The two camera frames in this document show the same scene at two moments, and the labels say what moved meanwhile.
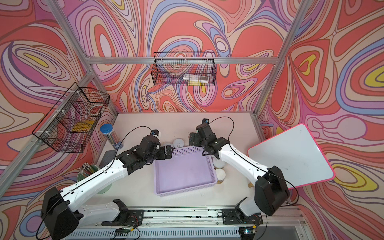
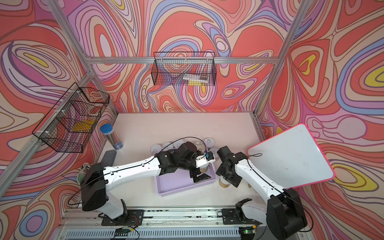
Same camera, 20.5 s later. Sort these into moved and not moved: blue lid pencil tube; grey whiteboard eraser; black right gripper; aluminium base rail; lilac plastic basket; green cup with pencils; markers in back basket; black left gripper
Moved: black left gripper; black right gripper
Not moved: green cup with pencils; markers in back basket; grey whiteboard eraser; lilac plastic basket; blue lid pencil tube; aluminium base rail
